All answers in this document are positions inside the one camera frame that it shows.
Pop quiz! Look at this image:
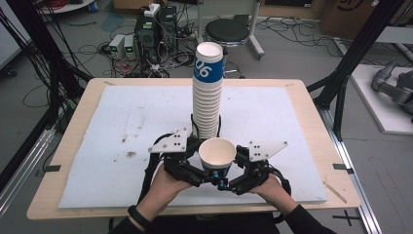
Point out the round white table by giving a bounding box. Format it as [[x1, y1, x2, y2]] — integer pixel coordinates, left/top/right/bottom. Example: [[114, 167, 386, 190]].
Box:
[[38, 0, 97, 15]]

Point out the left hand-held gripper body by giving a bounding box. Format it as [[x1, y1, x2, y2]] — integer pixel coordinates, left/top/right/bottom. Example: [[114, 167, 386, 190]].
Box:
[[147, 128, 212, 188]]

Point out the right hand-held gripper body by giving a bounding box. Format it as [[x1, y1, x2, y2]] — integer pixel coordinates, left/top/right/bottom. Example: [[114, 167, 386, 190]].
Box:
[[228, 139, 289, 196]]

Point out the black round stool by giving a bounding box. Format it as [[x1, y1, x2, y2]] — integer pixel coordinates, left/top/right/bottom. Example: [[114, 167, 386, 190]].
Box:
[[204, 18, 251, 79], [195, 0, 266, 61]]

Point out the person's right hand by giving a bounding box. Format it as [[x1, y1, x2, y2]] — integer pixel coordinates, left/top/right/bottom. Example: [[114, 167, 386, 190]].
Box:
[[249, 175, 298, 215]]

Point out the black cable bundle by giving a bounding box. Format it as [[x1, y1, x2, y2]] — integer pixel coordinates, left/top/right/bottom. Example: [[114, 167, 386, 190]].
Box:
[[0, 0, 93, 132]]

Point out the white foam mat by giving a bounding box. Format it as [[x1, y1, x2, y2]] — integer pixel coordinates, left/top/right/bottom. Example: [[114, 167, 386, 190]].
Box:
[[57, 85, 328, 210]]

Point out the aluminium rail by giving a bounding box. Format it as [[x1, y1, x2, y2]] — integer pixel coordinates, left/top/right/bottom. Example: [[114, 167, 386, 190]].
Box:
[[317, 106, 385, 234], [0, 126, 56, 216]]

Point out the black frame post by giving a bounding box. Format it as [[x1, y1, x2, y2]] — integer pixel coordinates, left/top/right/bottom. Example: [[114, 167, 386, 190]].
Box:
[[306, 0, 401, 141]]

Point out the stack of ribbed paper cups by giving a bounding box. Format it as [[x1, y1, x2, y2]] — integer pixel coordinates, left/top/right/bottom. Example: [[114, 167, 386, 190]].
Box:
[[192, 41, 225, 140]]

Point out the white power strip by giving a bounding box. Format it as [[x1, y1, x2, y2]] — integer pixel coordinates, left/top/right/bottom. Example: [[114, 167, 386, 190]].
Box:
[[143, 2, 162, 19]]

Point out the large cardboard box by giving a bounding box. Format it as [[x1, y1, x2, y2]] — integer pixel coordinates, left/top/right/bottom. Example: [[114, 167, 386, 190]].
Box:
[[319, 0, 394, 41]]

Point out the grey power supply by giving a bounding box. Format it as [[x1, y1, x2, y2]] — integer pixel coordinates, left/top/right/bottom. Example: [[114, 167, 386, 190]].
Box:
[[124, 34, 137, 60], [108, 33, 127, 60]]

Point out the person's left hand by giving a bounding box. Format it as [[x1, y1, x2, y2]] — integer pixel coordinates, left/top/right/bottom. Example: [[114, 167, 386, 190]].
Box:
[[137, 164, 193, 215]]

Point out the blue white paper cup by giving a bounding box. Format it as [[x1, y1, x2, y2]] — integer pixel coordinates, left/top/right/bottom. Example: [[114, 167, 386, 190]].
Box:
[[198, 136, 238, 180]]

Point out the black computer tower green label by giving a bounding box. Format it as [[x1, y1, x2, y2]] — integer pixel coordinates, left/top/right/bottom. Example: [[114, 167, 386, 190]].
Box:
[[133, 14, 164, 63]]

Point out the white platform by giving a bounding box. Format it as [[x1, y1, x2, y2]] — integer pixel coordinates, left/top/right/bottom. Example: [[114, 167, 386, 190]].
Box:
[[350, 62, 413, 136]]

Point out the black wristband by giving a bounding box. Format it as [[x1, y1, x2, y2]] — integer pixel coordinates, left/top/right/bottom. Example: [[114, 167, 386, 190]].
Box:
[[127, 204, 152, 229]]

